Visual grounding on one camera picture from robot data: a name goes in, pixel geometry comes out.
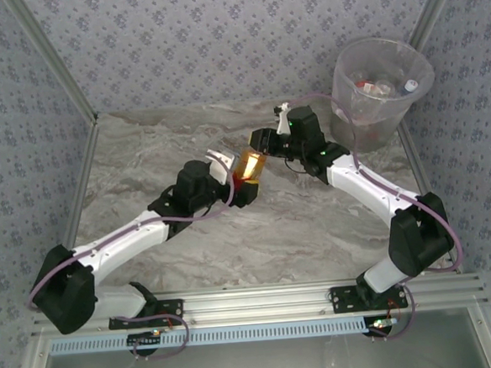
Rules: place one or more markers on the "red and yellow label bottle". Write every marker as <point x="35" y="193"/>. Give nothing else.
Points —
<point x="248" y="164"/>

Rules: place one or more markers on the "clear water bottle purple-red label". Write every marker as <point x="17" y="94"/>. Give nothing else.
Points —
<point x="409" y="85"/>

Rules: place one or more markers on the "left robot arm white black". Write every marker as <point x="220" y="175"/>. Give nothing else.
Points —
<point x="123" y="241"/>

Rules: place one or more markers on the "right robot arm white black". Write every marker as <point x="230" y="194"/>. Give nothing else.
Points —
<point x="367" y="184"/>

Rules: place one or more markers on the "left small circuit board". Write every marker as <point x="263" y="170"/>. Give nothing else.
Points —
<point x="144" y="339"/>

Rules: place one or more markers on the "small circuit board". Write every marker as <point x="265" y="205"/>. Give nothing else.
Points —
<point x="381" y="324"/>
<point x="144" y="339"/>

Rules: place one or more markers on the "grey metal lower panel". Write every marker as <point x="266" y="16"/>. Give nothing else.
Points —
<point x="258" y="366"/>

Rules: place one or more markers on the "right small circuit board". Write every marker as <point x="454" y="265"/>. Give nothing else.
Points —
<point x="381" y="324"/>

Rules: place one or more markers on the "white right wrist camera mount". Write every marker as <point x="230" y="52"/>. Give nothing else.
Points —
<point x="283" y="120"/>

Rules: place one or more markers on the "aluminium table side rail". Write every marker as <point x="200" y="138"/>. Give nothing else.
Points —
<point x="87" y="161"/>
<point x="412" y="159"/>

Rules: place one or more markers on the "aluminium mounting rail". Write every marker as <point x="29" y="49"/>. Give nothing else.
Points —
<point x="253" y="301"/>

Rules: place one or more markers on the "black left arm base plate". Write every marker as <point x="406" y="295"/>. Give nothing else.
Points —
<point x="170" y="313"/>

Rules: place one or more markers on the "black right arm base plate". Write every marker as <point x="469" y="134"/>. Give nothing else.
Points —
<point x="342" y="299"/>

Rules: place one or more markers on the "aluminium frame post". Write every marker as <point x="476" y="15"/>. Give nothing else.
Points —
<point x="433" y="6"/>
<point x="59" y="64"/>

